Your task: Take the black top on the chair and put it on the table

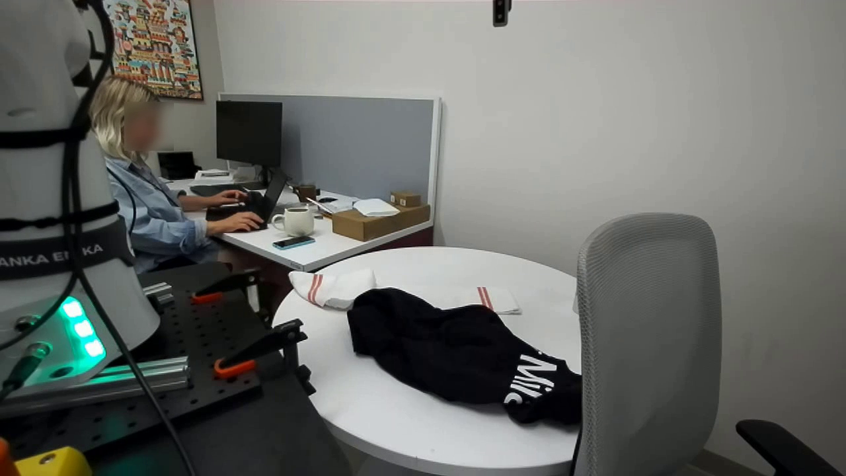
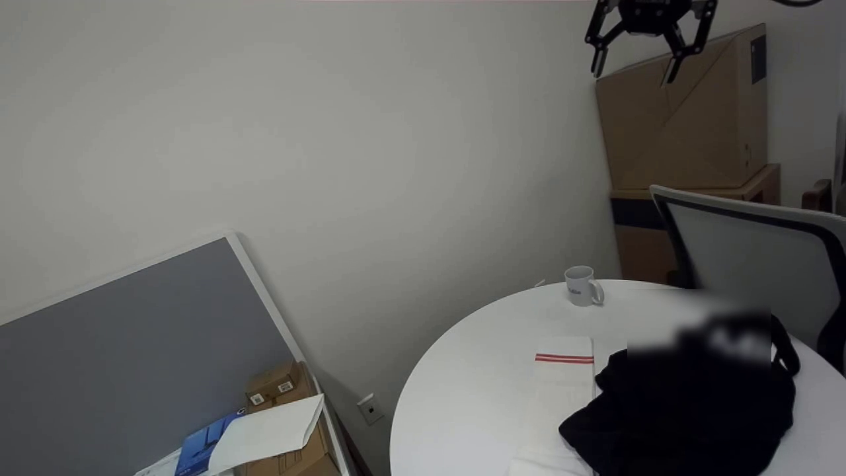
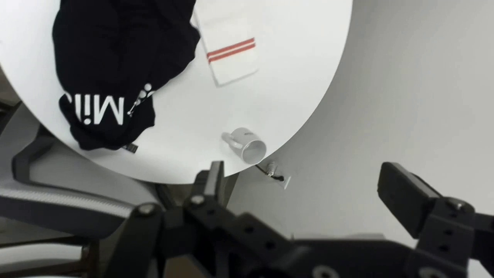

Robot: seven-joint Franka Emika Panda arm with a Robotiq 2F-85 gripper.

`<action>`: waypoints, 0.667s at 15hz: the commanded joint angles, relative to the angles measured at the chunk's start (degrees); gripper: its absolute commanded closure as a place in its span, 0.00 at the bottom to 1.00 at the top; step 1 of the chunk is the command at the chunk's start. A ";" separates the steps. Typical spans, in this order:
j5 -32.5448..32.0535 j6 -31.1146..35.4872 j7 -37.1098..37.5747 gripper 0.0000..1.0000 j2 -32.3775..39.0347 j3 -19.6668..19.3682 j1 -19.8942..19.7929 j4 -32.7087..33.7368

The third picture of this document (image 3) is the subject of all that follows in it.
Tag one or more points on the white towel with red stripes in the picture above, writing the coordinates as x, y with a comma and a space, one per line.
231, 51

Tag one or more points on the grey office chair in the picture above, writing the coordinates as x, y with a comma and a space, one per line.
77, 175

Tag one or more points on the small white black object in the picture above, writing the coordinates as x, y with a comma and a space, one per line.
275, 173

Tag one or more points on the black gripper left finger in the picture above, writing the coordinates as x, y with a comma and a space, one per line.
213, 180

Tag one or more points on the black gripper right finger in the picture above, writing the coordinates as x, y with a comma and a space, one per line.
406, 193

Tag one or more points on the white cylindrical cup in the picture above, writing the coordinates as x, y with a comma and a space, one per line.
247, 146

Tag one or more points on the black top with white print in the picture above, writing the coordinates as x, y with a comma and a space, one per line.
117, 56

